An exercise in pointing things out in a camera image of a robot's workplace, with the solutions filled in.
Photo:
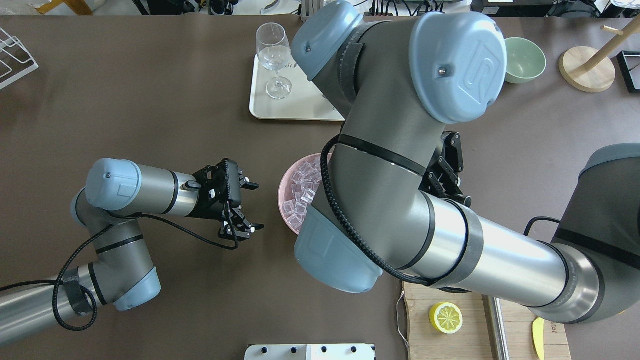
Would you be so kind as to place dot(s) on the cream serving tray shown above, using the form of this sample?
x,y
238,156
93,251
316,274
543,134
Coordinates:
x,y
305,103

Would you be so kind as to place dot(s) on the lemon half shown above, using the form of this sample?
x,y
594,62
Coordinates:
x,y
446,317

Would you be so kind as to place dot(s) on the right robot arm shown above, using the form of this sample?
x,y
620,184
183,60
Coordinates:
x,y
397,85

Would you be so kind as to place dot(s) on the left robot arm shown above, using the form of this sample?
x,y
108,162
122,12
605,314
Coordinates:
x,y
114,266

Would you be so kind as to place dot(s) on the pink bowl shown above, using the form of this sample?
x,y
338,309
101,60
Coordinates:
x,y
292,195

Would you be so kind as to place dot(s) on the green bowl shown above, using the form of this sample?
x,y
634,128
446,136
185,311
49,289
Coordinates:
x,y
525,61

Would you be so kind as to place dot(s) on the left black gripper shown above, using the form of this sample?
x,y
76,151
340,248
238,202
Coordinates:
x,y
209,206

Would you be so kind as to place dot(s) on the yellow plastic knife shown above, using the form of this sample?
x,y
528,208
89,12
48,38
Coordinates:
x,y
538,340

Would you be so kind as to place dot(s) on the wooden cutting board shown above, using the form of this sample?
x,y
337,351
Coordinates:
x,y
474,340

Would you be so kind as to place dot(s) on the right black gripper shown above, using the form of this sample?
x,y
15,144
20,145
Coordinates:
x,y
442,176

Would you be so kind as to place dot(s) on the white wire cup rack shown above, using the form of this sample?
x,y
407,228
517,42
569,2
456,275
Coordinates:
x,y
16,61

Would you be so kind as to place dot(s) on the wooden glass stand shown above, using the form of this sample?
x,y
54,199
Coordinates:
x,y
590,69

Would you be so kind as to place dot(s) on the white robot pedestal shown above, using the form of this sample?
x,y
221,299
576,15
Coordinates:
x,y
312,351

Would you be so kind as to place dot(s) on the clear ice cubes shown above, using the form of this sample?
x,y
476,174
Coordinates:
x,y
302,192

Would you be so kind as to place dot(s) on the wine glass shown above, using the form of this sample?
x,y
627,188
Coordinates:
x,y
274,54

